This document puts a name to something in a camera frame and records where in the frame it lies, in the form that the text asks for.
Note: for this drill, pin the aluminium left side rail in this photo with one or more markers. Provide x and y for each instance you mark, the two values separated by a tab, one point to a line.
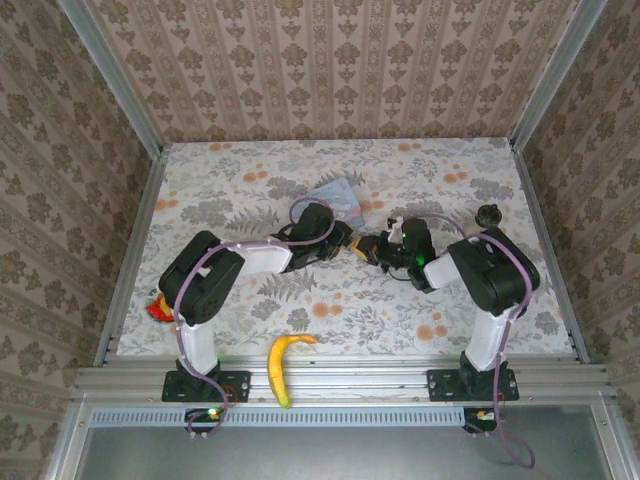
145	210

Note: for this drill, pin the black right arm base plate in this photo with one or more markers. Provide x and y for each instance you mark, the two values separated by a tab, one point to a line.
437	385

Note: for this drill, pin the aluminium left corner post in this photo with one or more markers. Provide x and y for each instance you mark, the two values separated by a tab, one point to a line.
112	80

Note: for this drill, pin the light blue cartoon pouch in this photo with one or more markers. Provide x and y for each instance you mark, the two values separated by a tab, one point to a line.
345	200

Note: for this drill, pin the aluminium right corner post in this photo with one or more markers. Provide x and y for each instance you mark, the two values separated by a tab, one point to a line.
555	75

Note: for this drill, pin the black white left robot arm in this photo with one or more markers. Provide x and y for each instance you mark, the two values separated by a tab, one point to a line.
200	280

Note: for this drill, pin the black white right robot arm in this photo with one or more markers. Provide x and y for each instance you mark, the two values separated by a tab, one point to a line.
500	280

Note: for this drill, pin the aluminium front frame rail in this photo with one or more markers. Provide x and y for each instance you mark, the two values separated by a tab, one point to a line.
350	385

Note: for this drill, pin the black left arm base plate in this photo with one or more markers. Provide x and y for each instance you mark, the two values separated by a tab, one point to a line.
240	385

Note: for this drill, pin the red yellow toy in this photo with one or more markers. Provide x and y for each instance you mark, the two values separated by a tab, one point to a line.
159	308

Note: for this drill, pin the right controller board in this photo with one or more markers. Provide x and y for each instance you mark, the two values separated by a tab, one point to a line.
480	417

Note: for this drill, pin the black round knob object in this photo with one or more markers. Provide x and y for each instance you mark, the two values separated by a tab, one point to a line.
487	215

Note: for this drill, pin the left controller board green light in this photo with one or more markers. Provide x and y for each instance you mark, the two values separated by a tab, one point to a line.
200	417

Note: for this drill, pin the aluminium right side rail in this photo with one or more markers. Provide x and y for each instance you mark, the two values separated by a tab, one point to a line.
533	200

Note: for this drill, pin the aluminium corner post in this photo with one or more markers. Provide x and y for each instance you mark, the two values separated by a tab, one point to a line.
555	75
112	80

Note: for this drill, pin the yellow banana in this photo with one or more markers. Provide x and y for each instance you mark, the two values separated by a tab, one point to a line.
276	370

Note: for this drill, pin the grey metal shelf panel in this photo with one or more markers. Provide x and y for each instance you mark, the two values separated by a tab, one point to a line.
325	455

